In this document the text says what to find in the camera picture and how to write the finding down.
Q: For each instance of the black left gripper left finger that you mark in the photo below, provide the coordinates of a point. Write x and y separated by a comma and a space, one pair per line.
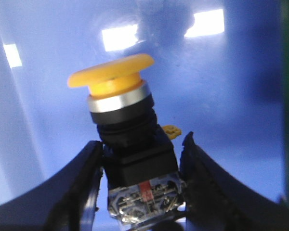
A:
64, 202

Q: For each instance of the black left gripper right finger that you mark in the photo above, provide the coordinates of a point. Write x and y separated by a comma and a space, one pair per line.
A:
216, 201

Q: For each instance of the yellow mushroom push button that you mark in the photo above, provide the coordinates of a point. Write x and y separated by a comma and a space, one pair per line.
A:
144, 185

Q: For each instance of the blue plastic bin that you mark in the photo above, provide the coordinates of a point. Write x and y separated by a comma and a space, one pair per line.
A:
216, 73

